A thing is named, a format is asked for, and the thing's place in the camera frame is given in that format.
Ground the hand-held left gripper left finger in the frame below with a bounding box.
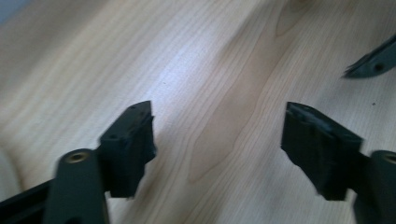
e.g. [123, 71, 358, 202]
[98, 100, 157, 199]

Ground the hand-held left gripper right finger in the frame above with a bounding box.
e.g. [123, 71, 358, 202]
[280, 101, 364, 202]

